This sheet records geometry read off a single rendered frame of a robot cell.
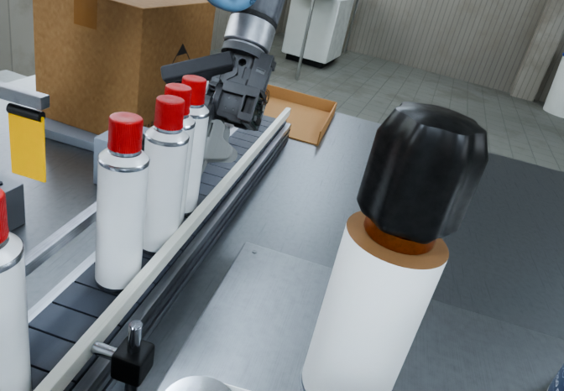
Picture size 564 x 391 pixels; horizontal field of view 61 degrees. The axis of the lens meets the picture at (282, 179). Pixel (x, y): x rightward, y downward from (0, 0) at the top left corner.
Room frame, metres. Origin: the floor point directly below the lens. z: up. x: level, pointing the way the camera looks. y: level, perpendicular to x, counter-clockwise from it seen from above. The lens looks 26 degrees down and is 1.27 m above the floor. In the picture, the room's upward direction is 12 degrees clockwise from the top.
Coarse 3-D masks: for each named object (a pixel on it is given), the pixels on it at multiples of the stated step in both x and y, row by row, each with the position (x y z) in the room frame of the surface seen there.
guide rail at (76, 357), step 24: (264, 144) 0.90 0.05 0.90; (240, 168) 0.74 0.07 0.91; (216, 192) 0.63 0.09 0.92; (192, 216) 0.55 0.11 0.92; (168, 240) 0.49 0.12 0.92; (144, 288) 0.41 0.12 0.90; (120, 312) 0.36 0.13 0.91; (96, 336) 0.32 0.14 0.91; (72, 360) 0.29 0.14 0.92; (48, 384) 0.26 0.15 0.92
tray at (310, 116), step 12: (276, 96) 1.46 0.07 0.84; (288, 96) 1.45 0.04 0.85; (300, 96) 1.44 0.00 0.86; (312, 96) 1.44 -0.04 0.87; (276, 108) 1.35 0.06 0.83; (300, 108) 1.40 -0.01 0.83; (312, 108) 1.43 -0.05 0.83; (324, 108) 1.43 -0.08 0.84; (288, 120) 1.27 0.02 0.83; (300, 120) 1.29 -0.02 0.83; (312, 120) 1.32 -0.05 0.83; (324, 120) 1.34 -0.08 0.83; (300, 132) 1.20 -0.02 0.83; (312, 132) 1.22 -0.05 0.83; (324, 132) 1.23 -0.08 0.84
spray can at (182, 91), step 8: (168, 88) 0.56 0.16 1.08; (176, 88) 0.56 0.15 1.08; (184, 88) 0.57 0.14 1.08; (184, 96) 0.56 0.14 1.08; (184, 112) 0.56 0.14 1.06; (184, 120) 0.56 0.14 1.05; (192, 120) 0.57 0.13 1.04; (184, 128) 0.55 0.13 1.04; (192, 128) 0.57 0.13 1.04; (192, 136) 0.57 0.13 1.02; (192, 144) 0.57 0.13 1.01; (184, 184) 0.56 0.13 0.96; (184, 192) 0.56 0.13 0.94; (184, 200) 0.57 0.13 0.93; (184, 208) 0.57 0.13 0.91
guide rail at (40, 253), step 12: (96, 204) 0.46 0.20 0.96; (84, 216) 0.43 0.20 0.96; (96, 216) 0.45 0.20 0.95; (60, 228) 0.40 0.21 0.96; (72, 228) 0.41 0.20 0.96; (84, 228) 0.43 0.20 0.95; (48, 240) 0.38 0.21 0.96; (60, 240) 0.39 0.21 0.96; (36, 252) 0.36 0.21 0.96; (48, 252) 0.37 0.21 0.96; (36, 264) 0.35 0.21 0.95
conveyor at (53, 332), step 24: (264, 120) 1.10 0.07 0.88; (240, 144) 0.92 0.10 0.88; (216, 168) 0.78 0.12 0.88; (144, 264) 0.47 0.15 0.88; (168, 264) 0.48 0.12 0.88; (72, 288) 0.41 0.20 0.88; (96, 288) 0.42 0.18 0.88; (48, 312) 0.37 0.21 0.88; (72, 312) 0.37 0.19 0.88; (96, 312) 0.38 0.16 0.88; (48, 336) 0.34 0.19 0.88; (72, 336) 0.34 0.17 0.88; (48, 360) 0.31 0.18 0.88; (72, 384) 0.29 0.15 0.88
